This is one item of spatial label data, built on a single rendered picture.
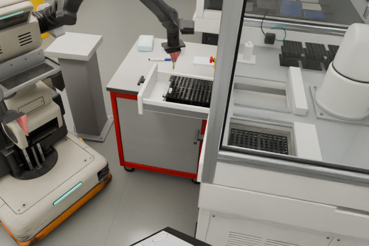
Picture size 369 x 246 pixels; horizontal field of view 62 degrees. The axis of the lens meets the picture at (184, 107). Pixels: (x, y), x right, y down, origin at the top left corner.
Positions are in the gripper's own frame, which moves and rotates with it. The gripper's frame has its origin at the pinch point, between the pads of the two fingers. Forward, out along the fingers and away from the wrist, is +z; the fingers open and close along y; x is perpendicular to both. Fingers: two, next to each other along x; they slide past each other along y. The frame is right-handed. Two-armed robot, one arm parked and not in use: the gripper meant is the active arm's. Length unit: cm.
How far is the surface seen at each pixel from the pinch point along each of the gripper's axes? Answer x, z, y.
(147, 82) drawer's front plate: -7.8, 3.3, -15.6
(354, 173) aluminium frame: -90, -11, 21
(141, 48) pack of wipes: 49, 18, -5
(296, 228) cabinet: -86, 20, 13
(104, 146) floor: 49, 95, -43
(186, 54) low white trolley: 38.1, 22.0, 21.3
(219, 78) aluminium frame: -69, -38, -12
